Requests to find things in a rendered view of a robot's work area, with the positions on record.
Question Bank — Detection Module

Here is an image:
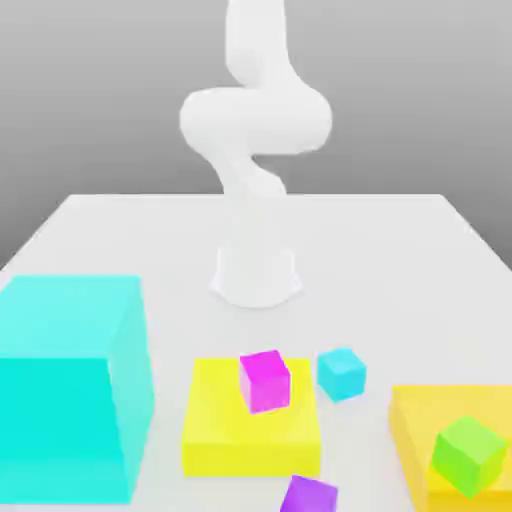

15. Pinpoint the small magenta cube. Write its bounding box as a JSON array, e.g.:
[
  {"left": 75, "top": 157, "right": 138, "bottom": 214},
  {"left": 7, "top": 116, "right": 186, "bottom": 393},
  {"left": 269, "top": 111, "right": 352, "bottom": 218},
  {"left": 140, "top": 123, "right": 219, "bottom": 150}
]
[{"left": 238, "top": 349, "right": 292, "bottom": 416}]

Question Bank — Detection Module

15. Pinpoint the small cyan cube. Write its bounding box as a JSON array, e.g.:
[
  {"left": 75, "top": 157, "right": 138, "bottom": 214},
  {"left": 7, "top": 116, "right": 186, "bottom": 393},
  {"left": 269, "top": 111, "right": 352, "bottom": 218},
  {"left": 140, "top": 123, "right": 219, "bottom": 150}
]
[{"left": 316, "top": 346, "right": 368, "bottom": 404}]

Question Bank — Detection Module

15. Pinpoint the small purple cube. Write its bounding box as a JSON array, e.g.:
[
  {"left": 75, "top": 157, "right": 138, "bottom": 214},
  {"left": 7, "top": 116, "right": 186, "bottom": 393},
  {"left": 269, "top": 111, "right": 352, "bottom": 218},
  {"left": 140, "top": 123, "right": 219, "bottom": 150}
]
[{"left": 279, "top": 474, "right": 339, "bottom": 512}]

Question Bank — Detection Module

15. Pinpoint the small green cube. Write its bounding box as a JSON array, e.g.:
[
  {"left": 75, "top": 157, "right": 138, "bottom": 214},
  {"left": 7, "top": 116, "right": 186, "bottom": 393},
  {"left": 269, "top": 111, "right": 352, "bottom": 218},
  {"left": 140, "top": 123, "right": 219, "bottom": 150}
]
[{"left": 430, "top": 414, "right": 509, "bottom": 500}]

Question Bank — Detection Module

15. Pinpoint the large yellow box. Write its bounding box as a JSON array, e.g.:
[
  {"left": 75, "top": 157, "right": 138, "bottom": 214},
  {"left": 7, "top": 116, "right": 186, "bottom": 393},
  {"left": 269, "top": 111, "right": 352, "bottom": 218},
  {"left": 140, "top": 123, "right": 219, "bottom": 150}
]
[{"left": 181, "top": 356, "right": 323, "bottom": 478}]

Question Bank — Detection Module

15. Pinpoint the large orange box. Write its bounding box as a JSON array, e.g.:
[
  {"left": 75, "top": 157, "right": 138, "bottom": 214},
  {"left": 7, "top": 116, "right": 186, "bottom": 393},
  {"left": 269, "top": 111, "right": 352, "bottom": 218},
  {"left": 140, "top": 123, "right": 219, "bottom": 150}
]
[{"left": 388, "top": 384, "right": 512, "bottom": 512}]

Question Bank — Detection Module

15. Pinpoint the large cyan box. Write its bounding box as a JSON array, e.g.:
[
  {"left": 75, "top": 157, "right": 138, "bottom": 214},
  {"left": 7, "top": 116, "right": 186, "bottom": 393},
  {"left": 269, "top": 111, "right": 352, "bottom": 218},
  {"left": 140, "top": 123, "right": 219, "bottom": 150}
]
[{"left": 0, "top": 274, "right": 156, "bottom": 506}]

